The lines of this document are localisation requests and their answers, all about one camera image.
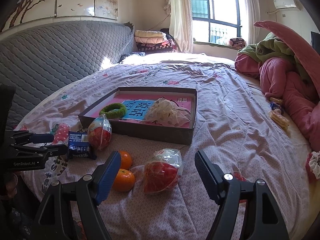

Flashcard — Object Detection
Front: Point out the folded blankets stack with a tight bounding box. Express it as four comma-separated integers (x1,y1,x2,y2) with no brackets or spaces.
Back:
134,29,179,54

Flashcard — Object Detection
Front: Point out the yellow biscuit packet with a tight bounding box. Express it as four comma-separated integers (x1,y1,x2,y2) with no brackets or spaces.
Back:
268,109,290,131

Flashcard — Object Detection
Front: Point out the cream curtain right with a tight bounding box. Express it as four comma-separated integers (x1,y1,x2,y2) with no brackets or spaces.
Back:
244,0,260,44

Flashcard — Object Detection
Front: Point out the floral wall painting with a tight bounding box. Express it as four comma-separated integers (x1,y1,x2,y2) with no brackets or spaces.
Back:
1,0,118,31

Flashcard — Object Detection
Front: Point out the beige mesh scrunchie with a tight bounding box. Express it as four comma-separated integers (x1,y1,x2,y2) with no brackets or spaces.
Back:
144,97,191,127

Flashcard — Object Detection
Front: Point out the pink blanket pile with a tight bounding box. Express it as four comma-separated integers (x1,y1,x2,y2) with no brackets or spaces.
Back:
234,20,320,153

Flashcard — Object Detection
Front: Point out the floral scrunchie at edge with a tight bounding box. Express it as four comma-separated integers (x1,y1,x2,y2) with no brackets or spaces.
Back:
305,152,320,183

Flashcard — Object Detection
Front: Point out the pink blue book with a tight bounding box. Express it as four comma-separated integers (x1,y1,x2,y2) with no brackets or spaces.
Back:
83,92,195,128

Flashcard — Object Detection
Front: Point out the floral cushion on sill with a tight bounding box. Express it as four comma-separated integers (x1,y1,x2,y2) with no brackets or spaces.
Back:
229,37,246,50

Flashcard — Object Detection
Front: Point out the grey quilted headboard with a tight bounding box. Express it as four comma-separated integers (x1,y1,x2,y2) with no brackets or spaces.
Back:
1,21,135,129

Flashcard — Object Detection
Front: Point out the green fuzzy ring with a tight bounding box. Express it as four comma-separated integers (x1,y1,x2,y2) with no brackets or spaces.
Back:
99,102,128,120

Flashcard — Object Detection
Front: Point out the white air conditioner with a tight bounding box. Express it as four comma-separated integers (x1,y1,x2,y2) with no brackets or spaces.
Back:
273,0,298,10

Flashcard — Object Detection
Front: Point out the red white surprise egg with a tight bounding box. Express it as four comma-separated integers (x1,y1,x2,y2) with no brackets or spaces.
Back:
87,114,112,151

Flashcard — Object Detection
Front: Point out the window with dark frame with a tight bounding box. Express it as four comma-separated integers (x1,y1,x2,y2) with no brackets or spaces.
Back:
190,0,242,46

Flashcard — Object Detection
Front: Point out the green blanket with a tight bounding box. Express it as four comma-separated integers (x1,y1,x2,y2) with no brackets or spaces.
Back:
235,33,312,83

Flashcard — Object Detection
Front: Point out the person's left hand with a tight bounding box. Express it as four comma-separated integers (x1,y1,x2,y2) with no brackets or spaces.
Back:
5,172,19,198

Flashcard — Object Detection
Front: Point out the cream curtain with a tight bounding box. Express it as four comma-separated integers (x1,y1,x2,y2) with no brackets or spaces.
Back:
244,0,260,44
163,0,193,53

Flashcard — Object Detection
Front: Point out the dark cardboard box tray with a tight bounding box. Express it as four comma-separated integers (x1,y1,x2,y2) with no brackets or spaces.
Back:
79,87,197,145

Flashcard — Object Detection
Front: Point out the orange mandarin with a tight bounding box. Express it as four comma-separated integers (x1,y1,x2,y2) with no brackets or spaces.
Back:
112,168,136,192
119,151,132,170

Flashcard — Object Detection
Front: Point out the black television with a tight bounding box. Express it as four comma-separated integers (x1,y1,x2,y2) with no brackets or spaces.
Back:
310,31,320,50

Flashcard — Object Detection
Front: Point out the small blue snack packet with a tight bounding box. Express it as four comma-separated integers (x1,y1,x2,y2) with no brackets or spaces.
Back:
269,97,284,113

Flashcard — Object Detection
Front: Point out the cream curtain left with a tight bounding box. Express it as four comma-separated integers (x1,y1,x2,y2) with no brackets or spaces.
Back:
163,0,193,53

